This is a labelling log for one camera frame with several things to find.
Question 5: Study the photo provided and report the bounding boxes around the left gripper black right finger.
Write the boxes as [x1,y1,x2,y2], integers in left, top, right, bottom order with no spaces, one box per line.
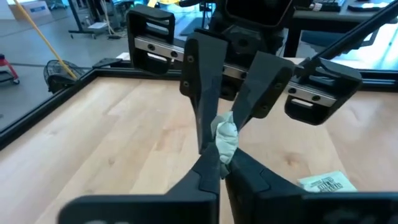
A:
[223,147,398,224]

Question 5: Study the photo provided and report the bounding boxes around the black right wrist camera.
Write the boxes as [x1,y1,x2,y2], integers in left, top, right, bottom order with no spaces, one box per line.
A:
[224,0,294,27]

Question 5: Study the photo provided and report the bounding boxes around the red rolling stool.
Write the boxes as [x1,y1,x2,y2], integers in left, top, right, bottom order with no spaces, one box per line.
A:
[0,53,21,86]

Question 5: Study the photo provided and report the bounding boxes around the black mesh basket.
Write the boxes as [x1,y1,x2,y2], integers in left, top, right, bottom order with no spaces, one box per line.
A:
[43,59,86,95]

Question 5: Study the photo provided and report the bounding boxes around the white green stevia packet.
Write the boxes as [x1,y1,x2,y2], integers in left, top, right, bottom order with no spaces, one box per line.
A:
[297,170,359,194]

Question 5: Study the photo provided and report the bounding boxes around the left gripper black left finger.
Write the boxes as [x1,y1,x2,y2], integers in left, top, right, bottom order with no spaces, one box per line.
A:
[58,142,223,224]

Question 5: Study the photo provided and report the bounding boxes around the black rolling stand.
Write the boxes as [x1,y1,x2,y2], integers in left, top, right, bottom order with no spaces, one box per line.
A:
[67,0,126,40]

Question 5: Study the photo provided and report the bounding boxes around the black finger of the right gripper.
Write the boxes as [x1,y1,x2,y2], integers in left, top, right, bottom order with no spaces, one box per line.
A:
[231,51,295,131]
[179,30,230,156]

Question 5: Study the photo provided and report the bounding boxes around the brown cardboard box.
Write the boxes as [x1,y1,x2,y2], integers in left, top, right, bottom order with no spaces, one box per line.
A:
[9,0,52,19]

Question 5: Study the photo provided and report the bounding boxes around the black desk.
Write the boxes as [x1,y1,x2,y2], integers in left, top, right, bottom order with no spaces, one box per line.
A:
[283,0,398,58]

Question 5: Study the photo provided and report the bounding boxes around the wrappers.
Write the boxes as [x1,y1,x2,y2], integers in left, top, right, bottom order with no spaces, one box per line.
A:
[210,111,240,180]

